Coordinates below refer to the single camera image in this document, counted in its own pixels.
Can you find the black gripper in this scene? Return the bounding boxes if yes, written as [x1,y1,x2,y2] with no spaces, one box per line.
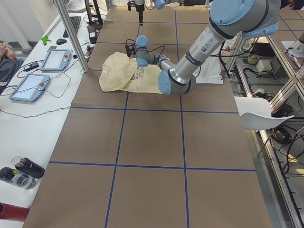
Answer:
[135,4,145,26]

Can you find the beige long-sleeve printed shirt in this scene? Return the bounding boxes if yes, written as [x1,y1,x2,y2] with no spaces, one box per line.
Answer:
[99,52,161,94]

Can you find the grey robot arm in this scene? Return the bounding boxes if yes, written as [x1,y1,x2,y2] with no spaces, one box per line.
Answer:
[135,0,281,95]
[127,0,193,26]

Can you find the black keyboard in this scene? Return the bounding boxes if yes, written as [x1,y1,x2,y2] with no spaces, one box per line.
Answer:
[63,16,81,38]

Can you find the black computer mouse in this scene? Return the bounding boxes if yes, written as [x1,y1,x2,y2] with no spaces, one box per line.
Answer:
[56,38,67,46]

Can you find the blue teach pendant far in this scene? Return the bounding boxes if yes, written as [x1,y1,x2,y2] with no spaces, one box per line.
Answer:
[40,49,71,72]

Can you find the blue teach pendant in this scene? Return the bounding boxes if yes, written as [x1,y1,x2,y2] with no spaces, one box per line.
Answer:
[9,73,50,103]
[40,49,71,72]

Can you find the blue teach pendant near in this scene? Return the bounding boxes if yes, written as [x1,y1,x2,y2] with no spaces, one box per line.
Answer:
[9,73,50,103]

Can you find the white plastic chair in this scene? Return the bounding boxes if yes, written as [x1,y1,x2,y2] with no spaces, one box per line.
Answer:
[234,96,294,131]

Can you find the black thermos bottle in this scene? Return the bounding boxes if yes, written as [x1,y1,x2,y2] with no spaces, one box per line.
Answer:
[11,156,45,179]

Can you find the clear plastic bottle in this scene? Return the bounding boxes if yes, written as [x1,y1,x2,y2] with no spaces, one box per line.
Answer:
[0,167,36,190]

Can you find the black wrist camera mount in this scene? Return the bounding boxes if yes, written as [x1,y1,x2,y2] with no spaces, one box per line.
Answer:
[127,0,135,11]
[125,39,136,57]

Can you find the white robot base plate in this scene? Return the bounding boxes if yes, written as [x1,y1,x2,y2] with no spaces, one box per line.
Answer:
[193,62,223,84]

